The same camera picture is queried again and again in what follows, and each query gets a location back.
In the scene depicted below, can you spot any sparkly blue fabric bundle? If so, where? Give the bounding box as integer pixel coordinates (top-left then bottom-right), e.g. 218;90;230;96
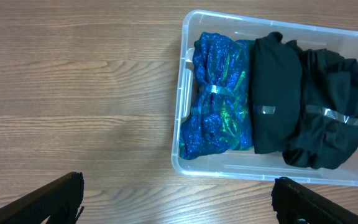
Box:
178;32;254;160

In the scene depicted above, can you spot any clear plastic storage bin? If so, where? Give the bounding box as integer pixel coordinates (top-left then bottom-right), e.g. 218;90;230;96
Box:
171;9;358;187

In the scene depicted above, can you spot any small black garment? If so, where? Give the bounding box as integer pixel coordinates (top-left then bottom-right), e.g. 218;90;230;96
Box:
250;32;302;154

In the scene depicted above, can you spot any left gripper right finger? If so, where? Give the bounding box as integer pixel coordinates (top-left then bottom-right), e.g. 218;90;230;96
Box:
271;177;358;224

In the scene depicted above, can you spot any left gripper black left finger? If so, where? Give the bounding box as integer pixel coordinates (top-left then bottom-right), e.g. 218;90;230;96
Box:
0;172;85;224

